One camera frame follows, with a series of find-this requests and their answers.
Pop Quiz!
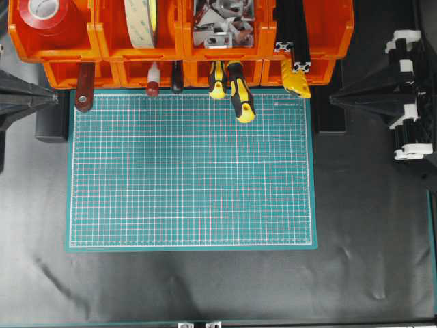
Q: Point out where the dark wooden tool handle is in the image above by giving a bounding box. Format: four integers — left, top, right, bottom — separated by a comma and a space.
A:
171, 61, 184, 94

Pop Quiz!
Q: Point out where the brown wooden handle with hole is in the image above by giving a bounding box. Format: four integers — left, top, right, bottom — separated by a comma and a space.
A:
74, 62, 95, 113

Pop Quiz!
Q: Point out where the upper orange bin with brackets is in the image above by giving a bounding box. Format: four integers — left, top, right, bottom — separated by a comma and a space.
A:
182, 1, 275, 62

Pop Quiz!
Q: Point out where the green grid cutting mat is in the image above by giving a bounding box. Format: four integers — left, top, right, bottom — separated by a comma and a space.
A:
66, 89, 318, 252

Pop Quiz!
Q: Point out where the pile of metal corner brackets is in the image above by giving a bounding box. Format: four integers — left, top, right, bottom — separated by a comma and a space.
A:
192, 0, 255, 49

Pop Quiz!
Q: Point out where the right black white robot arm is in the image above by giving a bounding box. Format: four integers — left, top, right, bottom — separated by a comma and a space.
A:
330, 30, 436, 188

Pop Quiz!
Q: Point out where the short yellow black screwdriver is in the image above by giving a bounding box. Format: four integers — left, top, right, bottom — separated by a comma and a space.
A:
208, 61, 227, 100

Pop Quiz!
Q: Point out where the black table cover sheet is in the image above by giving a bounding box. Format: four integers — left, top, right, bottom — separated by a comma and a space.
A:
1, 113, 434, 326

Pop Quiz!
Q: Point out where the lower orange bin far left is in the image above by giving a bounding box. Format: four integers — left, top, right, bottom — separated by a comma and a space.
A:
43, 61, 121, 90

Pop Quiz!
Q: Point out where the lower orange bin with bottle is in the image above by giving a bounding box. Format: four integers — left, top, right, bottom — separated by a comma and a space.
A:
114, 61, 175, 89

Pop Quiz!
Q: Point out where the black rack base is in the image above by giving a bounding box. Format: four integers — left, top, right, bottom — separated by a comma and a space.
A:
35, 90, 70, 144
311, 61, 347, 135

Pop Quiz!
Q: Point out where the lower orange bin far right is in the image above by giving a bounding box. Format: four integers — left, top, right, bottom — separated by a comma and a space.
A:
261, 59, 336, 87

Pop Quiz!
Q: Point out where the yellow utility cutter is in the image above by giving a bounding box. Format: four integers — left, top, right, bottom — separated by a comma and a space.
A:
281, 59, 311, 99

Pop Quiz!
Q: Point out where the cream double-sided tape roll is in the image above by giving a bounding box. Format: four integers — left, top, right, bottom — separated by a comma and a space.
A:
124, 0, 158, 49

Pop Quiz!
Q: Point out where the lower orange bin with screwdrivers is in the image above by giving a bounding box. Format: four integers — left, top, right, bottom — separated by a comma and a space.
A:
184, 60, 263, 88

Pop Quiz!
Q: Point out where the black aluminium profile right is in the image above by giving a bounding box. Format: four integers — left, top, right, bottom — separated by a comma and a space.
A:
291, 0, 311, 73

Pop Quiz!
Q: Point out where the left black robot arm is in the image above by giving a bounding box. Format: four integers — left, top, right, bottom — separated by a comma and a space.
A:
1, 69, 59, 172

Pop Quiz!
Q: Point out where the black rack base right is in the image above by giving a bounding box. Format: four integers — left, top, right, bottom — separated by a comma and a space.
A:
311, 61, 347, 135

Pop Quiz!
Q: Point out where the upper orange bin far right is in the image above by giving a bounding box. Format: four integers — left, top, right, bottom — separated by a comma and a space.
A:
265, 0, 355, 61

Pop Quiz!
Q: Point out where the red tape roll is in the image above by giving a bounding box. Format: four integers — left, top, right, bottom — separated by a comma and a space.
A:
18, 0, 77, 36

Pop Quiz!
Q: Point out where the black rack base left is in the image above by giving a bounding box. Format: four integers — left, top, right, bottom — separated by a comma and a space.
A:
35, 90, 70, 144

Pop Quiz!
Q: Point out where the silver bracket at table edge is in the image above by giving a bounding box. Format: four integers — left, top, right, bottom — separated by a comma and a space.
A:
178, 322, 195, 328

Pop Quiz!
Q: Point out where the upper orange bin far left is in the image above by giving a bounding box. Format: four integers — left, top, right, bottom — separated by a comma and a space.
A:
8, 1, 102, 63

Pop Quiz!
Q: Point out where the upper orange bin with tape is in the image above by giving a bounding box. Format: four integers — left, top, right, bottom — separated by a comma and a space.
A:
95, 1, 184, 62

